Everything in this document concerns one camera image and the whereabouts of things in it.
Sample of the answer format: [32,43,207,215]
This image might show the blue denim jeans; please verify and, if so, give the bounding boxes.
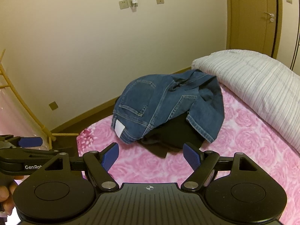
[111,69,225,144]

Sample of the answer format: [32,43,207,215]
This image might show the bamboo clothes rack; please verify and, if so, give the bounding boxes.
[1,65,78,152]

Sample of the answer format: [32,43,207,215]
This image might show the person left hand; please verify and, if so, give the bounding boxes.
[1,176,24,216]

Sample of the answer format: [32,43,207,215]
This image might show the pink rose blanket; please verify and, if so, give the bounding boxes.
[77,86,299,224]

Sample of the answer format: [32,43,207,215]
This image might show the black garment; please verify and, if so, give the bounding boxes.
[137,112,205,158]

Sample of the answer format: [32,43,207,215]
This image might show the white striped duvet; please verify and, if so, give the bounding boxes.
[191,49,299,151]

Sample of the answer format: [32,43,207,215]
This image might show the brown wooden door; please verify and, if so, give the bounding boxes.
[226,0,283,59]

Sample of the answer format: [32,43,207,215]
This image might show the low wall socket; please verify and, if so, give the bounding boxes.
[49,101,58,111]

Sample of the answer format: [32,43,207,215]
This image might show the silver door handle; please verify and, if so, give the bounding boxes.
[264,12,275,23]

